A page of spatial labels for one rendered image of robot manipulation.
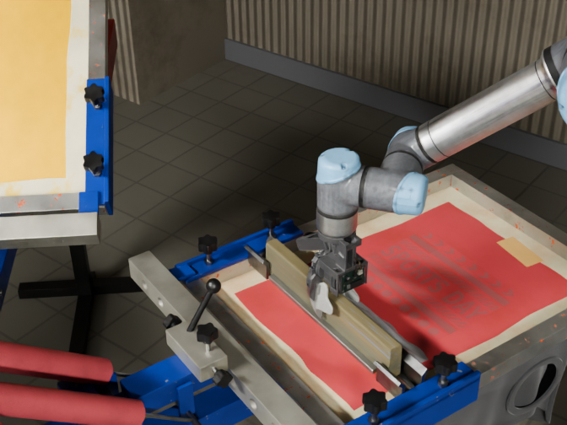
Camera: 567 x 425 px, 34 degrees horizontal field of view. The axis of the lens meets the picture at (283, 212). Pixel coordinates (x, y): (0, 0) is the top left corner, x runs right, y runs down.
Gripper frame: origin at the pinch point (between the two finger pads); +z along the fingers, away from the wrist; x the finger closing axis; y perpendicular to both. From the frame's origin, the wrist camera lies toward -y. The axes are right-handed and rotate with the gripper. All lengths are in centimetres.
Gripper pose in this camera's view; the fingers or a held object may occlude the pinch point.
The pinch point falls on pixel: (328, 305)
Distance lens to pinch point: 186.4
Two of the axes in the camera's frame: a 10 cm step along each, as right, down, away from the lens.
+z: 0.1, 8.3, 5.6
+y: 5.6, 4.6, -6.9
